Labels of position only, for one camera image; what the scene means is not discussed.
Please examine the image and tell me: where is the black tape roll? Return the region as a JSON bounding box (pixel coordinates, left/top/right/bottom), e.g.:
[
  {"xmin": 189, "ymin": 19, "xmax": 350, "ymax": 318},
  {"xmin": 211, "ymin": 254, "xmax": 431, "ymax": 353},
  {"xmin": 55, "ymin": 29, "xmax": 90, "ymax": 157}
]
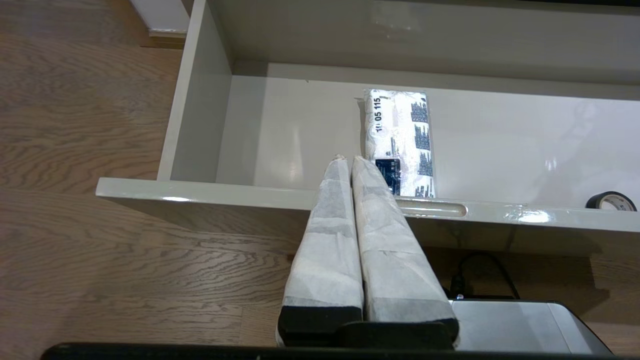
[{"xmin": 585, "ymin": 191, "xmax": 638, "ymax": 212}]

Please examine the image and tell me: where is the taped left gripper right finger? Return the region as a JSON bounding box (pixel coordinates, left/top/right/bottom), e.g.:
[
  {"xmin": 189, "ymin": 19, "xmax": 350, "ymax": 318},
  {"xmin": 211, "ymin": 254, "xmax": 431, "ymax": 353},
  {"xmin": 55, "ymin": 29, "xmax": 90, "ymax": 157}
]
[{"xmin": 351, "ymin": 156, "xmax": 460, "ymax": 347}]

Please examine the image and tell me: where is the glossy white cabinet drawer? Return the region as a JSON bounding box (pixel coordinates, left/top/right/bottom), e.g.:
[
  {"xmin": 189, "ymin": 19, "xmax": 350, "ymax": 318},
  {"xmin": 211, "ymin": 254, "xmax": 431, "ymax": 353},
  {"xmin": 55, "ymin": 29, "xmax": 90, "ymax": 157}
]
[{"xmin": 96, "ymin": 0, "xmax": 640, "ymax": 257}]

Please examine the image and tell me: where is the white tissue packet blue print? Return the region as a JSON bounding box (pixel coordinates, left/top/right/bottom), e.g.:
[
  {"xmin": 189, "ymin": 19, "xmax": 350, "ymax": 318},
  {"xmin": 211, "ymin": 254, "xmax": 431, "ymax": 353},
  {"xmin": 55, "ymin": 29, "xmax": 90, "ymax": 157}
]
[{"xmin": 364, "ymin": 89, "xmax": 437, "ymax": 198}]

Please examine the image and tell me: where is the black floor cable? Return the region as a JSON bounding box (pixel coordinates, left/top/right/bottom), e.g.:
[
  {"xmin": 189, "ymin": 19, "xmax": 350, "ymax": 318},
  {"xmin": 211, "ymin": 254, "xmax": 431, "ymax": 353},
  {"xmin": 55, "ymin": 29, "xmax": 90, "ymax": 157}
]
[{"xmin": 450, "ymin": 252, "xmax": 521, "ymax": 301}]

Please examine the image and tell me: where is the grey black robot base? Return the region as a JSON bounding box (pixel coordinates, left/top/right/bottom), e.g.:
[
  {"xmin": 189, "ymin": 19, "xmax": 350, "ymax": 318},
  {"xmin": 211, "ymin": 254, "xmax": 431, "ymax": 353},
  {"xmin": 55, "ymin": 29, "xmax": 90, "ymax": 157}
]
[{"xmin": 447, "ymin": 299, "xmax": 613, "ymax": 356}]

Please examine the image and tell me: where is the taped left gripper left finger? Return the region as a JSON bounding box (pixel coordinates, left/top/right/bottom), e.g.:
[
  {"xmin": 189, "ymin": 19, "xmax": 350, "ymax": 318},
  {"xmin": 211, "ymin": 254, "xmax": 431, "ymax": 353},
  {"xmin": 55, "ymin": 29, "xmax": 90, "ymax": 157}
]
[{"xmin": 277, "ymin": 155, "xmax": 364, "ymax": 347}]

